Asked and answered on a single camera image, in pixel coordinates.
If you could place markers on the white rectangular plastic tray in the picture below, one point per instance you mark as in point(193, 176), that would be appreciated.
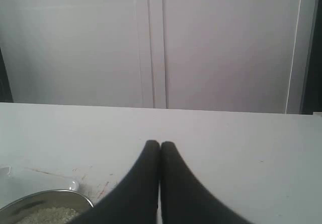
point(19, 182)

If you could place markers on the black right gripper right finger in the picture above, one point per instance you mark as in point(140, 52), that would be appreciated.
point(183, 197)

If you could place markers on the steel bowl of rice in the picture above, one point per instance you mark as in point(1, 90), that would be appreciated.
point(19, 209)

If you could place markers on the white cabinet with doors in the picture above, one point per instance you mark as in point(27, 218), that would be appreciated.
point(219, 55)

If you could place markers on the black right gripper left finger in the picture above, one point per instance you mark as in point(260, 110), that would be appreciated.
point(135, 198)

